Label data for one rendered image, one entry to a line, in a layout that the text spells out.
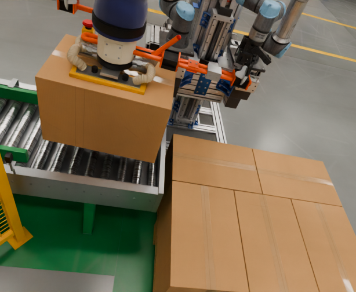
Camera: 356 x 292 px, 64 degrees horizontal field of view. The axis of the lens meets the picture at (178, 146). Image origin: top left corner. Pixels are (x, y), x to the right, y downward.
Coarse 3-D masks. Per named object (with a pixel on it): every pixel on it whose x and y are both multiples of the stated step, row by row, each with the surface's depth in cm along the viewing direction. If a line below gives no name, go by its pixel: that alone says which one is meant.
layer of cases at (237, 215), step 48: (192, 144) 196; (192, 192) 169; (240, 192) 178; (288, 192) 189; (336, 192) 201; (192, 240) 149; (240, 240) 156; (288, 240) 164; (336, 240) 173; (192, 288) 133; (240, 288) 138; (288, 288) 145; (336, 288) 152
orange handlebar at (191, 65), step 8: (80, 8) 143; (88, 8) 143; (88, 32) 128; (88, 40) 125; (96, 40) 126; (144, 48) 132; (144, 56) 129; (152, 56) 129; (160, 56) 133; (184, 64) 132; (192, 64) 132; (200, 64) 135; (200, 72) 134; (224, 72) 137; (232, 72) 138; (232, 80) 135
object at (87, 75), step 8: (72, 72) 126; (80, 72) 126; (88, 72) 128; (96, 72) 129; (88, 80) 127; (96, 80) 127; (104, 80) 128; (112, 80) 129; (120, 80) 130; (128, 80) 132; (120, 88) 129; (128, 88) 129; (136, 88) 130; (144, 88) 132
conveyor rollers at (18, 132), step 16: (16, 112) 177; (32, 112) 179; (0, 128) 163; (16, 128) 167; (16, 144) 161; (32, 144) 163; (48, 144) 165; (64, 144) 168; (80, 160) 165; (96, 160) 168; (112, 160) 172
